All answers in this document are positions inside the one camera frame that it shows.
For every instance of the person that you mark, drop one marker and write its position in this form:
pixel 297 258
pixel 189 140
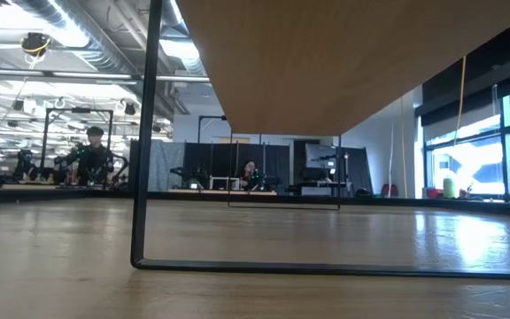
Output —
pixel 249 173
pixel 93 161

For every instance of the black curtain partition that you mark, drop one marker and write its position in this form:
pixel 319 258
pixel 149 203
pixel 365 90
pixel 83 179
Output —
pixel 219 159

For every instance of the black background lamp stand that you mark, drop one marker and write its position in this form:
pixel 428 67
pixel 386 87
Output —
pixel 210 117

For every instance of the black background monitor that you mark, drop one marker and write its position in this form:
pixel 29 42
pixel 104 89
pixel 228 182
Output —
pixel 320 156

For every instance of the grey hanging cloth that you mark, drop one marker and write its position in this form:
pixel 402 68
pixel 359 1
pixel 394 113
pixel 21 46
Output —
pixel 164 164

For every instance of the wooden riser shelf black legs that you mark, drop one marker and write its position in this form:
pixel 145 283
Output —
pixel 326 66

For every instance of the red background seat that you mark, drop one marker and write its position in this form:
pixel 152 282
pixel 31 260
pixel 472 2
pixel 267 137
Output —
pixel 389 190

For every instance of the red box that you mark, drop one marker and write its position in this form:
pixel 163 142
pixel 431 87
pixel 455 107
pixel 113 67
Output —
pixel 434 193

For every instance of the green cylinder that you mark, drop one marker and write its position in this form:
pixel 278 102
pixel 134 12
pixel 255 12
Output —
pixel 449 188

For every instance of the black aluminium table frame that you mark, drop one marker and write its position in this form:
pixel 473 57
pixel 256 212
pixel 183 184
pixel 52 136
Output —
pixel 392 202

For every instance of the silver ceiling duct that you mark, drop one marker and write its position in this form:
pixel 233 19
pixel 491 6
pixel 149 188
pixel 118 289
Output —
pixel 104 49

